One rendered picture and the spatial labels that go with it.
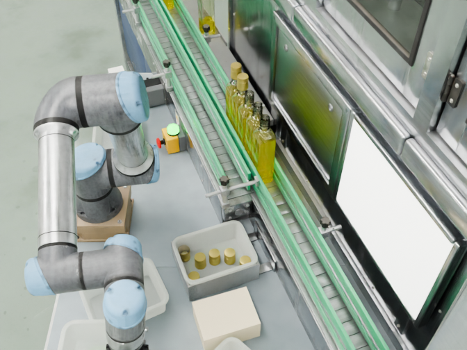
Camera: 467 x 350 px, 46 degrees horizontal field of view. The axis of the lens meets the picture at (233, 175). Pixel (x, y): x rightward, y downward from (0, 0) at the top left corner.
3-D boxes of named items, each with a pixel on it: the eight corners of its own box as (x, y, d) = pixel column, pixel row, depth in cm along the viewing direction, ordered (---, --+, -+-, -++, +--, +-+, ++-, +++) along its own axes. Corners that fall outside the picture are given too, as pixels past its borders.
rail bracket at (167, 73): (174, 92, 207) (171, 63, 197) (155, 97, 206) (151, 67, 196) (171, 86, 210) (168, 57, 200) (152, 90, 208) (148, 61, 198)
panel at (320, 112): (427, 325, 133) (472, 243, 108) (415, 329, 132) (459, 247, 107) (275, 97, 190) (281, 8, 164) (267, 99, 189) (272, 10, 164)
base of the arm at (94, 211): (74, 226, 171) (67, 207, 163) (75, 189, 181) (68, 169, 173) (124, 219, 173) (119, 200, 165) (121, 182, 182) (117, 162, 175)
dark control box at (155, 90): (165, 104, 222) (164, 88, 216) (146, 109, 220) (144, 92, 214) (160, 92, 227) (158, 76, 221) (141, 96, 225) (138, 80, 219)
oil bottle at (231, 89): (246, 135, 192) (247, 85, 176) (231, 138, 190) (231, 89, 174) (240, 124, 195) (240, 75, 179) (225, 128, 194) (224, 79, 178)
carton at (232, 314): (259, 335, 156) (260, 323, 150) (204, 353, 153) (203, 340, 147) (245, 299, 164) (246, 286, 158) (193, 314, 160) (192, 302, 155)
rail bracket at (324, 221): (340, 248, 161) (347, 219, 151) (319, 255, 159) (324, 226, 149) (333, 237, 163) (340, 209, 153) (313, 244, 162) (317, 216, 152)
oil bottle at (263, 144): (273, 181, 177) (276, 132, 161) (256, 186, 176) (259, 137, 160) (266, 169, 181) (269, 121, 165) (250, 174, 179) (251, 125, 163)
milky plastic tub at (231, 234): (259, 278, 168) (260, 262, 162) (189, 301, 163) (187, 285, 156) (238, 234, 179) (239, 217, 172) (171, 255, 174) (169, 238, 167)
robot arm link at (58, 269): (23, 70, 121) (19, 290, 101) (74, 65, 122) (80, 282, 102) (37, 99, 132) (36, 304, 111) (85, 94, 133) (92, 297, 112)
